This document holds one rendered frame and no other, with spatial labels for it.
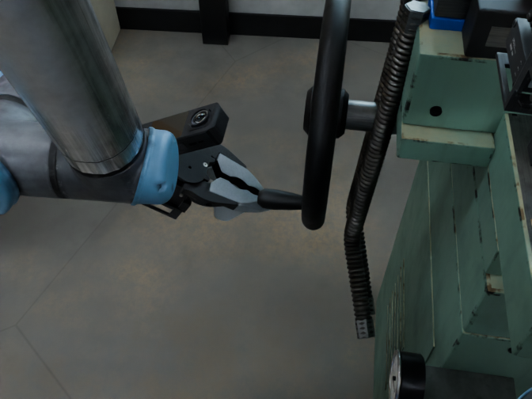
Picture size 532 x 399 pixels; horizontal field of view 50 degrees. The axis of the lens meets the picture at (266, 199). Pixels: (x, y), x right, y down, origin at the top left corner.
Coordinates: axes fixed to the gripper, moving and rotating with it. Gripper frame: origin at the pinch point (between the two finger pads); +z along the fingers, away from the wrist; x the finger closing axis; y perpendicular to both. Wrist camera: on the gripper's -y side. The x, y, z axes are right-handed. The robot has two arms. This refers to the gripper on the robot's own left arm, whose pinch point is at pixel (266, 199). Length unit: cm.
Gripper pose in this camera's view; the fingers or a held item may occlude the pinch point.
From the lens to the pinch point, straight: 71.9
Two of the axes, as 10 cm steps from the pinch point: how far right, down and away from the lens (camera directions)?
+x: -1.5, 7.7, -6.2
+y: -5.0, 4.9, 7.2
